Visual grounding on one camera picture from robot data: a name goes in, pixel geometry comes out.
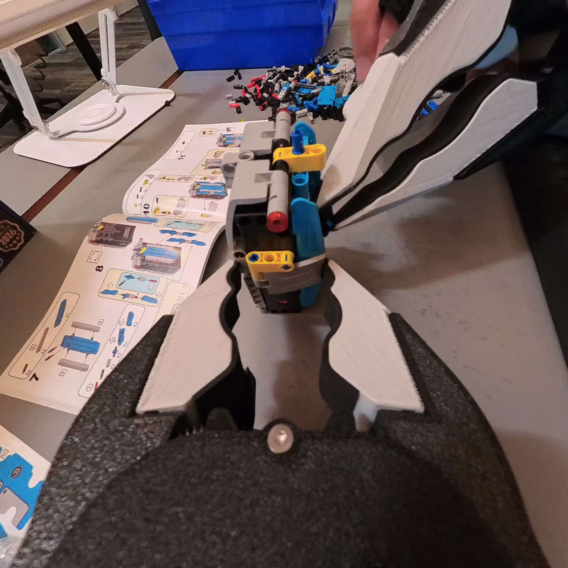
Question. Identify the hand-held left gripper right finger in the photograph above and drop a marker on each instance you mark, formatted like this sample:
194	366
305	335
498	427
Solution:
377	355

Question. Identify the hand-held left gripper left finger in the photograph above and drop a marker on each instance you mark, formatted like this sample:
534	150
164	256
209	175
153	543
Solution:
191	355

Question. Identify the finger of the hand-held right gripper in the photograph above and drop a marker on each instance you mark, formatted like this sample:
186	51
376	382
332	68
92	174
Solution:
377	111
443	155

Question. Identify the pile of toy brick pieces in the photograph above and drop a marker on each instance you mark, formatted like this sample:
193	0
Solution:
293	88

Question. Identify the black toy connector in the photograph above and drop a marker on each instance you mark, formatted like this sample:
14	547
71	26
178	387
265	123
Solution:
327	227

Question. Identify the grey blue toy brick model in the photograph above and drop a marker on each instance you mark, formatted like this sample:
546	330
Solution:
257	195

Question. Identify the person's right hand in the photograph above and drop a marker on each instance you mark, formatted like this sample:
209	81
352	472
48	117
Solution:
368	31

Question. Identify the open instruction booklet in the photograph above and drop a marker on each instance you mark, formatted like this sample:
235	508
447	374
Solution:
111	266

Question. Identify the black perforated board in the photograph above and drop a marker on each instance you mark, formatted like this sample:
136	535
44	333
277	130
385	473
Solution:
546	266

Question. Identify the blue plastic bin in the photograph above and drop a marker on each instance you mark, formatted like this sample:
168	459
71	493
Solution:
239	31

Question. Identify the dark printed toy set box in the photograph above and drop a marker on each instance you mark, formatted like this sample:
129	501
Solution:
13	235

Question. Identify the blue sticker sheet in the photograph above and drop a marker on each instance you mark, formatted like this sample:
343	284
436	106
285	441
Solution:
17	483

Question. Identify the white book stand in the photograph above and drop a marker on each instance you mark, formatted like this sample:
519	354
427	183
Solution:
97	120

